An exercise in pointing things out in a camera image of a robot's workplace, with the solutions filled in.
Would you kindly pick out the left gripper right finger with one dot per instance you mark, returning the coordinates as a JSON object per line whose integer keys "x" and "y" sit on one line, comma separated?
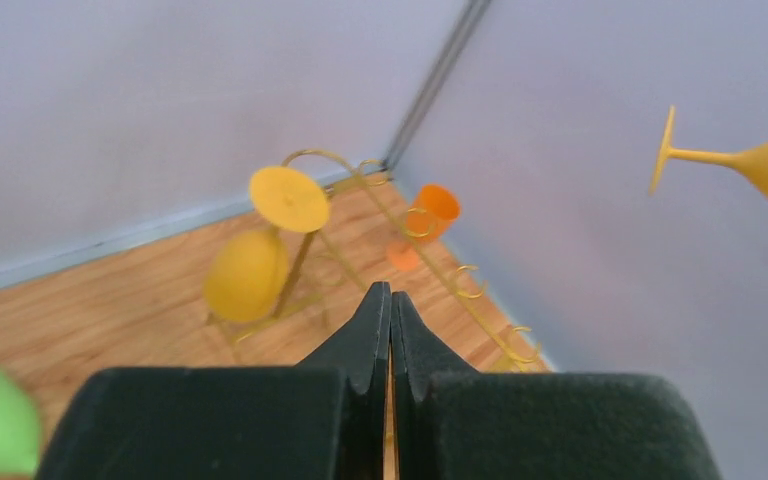
{"x": 455, "y": 422}

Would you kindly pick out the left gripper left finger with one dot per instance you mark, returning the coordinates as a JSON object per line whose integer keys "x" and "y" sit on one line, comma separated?
{"x": 322, "y": 418}

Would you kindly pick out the orange plastic glass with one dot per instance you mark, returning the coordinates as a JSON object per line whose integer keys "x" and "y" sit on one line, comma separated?
{"x": 433, "y": 211}

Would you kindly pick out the gold wine glass rack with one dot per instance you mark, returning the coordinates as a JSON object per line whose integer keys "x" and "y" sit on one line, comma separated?
{"x": 325, "y": 231}

